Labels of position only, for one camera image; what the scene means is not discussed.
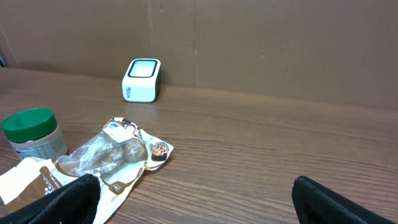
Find white barcode scanner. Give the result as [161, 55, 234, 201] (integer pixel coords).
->
[122, 58, 162, 103]

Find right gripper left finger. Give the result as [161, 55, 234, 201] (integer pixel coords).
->
[1, 174, 101, 224]

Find green lid jar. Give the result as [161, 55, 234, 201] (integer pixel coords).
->
[1, 108, 68, 159]

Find beige snack pouch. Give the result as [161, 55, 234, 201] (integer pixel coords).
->
[1, 118, 173, 223]

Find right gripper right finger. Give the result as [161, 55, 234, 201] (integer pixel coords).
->
[292, 176, 394, 224]

